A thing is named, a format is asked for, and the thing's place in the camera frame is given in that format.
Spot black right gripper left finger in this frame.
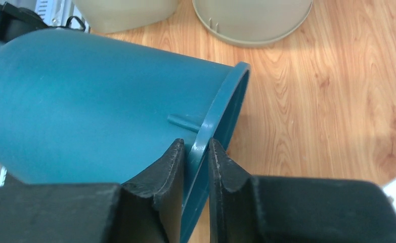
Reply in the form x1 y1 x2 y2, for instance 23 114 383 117
120 139 185 242

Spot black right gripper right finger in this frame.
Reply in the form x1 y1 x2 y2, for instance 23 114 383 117
208 138 261 242

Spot teal plastic bucket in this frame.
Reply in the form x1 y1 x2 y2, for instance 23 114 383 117
0 28 250 242

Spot cream large bucket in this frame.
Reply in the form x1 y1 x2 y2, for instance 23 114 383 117
192 0 313 48

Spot cream square container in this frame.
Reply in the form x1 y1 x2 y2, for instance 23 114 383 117
73 0 179 33

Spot aluminium frame rail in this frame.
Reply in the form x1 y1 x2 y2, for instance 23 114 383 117
31 0 90 33

